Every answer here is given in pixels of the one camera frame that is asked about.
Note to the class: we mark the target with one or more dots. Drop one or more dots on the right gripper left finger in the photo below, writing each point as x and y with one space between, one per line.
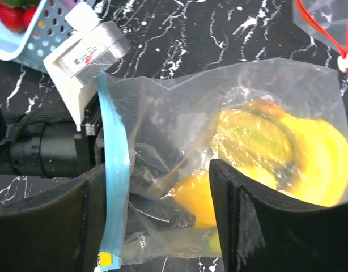
57 230

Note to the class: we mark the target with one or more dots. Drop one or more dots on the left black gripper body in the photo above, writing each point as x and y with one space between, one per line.
47 143

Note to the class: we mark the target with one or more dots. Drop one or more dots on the light blue plastic basket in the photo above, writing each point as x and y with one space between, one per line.
47 30

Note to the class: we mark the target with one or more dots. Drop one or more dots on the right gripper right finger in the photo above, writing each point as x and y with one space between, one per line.
261 229

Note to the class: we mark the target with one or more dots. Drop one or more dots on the blue zip clear bag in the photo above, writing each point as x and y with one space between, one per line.
143 148

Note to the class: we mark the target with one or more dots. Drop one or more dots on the red fake strawberries bunch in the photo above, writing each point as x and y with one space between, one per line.
17 15

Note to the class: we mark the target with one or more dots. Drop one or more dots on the red zip clear bag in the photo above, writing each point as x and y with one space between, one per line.
325 21

